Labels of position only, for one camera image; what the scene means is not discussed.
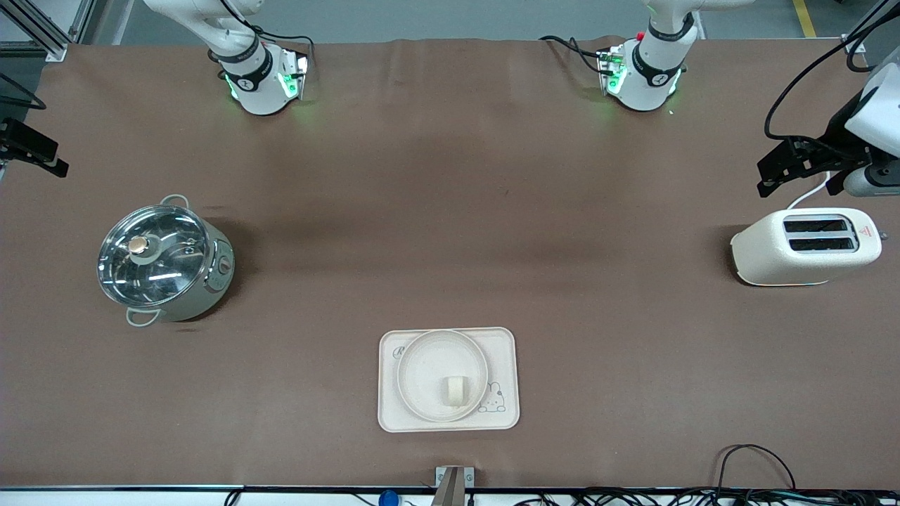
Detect cream round plate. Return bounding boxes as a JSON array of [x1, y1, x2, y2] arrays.
[[397, 329, 489, 424]]

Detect cream two-slot toaster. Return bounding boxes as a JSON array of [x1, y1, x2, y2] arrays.
[[730, 207, 883, 287]]

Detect glass pot lid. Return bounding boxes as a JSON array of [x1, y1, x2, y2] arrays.
[[96, 205, 212, 309]]

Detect silver electric cooking pot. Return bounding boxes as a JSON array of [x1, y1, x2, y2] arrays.
[[98, 194, 236, 328]]

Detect brown table mat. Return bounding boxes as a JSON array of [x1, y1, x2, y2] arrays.
[[0, 35, 900, 491]]

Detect cream rabbit print tray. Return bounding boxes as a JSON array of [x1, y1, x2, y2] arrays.
[[378, 327, 521, 434]]

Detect white toaster power cable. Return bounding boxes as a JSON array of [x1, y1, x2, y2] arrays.
[[785, 171, 833, 211]]

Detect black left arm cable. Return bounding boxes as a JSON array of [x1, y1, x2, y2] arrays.
[[764, 0, 900, 141]]

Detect aluminium frame profile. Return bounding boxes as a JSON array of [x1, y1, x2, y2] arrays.
[[0, 0, 96, 61], [840, 0, 900, 55]]

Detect black arm base cable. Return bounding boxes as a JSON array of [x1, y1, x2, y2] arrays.
[[250, 27, 316, 54], [538, 34, 607, 75]]

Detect black looped cable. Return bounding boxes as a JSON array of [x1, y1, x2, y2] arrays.
[[716, 443, 797, 494]]

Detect black cable bundle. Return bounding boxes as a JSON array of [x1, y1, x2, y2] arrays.
[[512, 486, 900, 506]]

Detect metal table edge bracket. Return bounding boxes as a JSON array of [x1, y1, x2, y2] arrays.
[[435, 465, 475, 506]]

